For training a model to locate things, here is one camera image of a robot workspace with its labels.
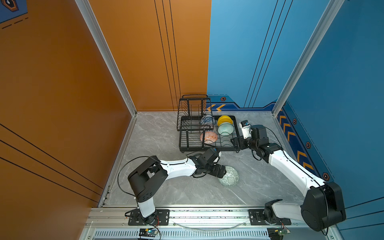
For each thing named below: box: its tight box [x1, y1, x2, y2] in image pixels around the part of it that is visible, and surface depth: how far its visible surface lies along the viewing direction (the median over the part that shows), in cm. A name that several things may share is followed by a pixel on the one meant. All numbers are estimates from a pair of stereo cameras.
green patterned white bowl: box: [218, 166, 239, 187], surface depth 87 cm
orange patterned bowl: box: [200, 130, 218, 144], surface depth 102 cm
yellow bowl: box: [217, 115, 234, 127], surface depth 107 cm
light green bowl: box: [217, 122, 234, 136], surface depth 106 cm
